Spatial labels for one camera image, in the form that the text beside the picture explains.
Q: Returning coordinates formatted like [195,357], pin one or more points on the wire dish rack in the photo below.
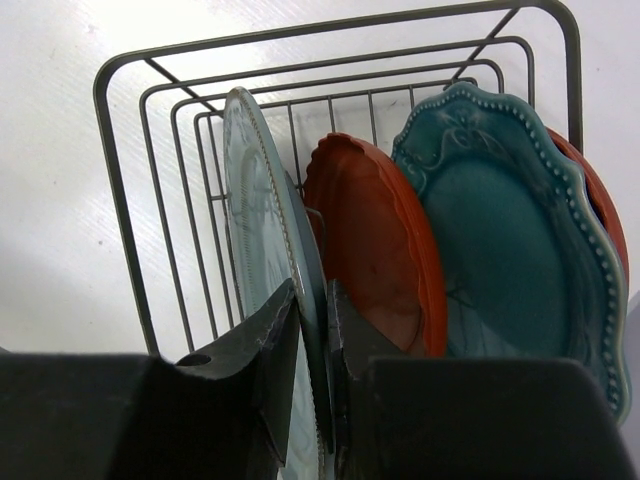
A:
[160,110]

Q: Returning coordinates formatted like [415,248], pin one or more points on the teal ornate plate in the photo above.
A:
[529,269]

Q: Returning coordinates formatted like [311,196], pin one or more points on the grey-blue round plate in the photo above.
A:
[272,241]

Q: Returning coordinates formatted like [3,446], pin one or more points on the orange scalloped plate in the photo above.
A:
[377,242]

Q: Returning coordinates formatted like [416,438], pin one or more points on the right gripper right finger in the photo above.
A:
[353,341]

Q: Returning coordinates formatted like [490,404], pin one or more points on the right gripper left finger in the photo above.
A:
[249,377]

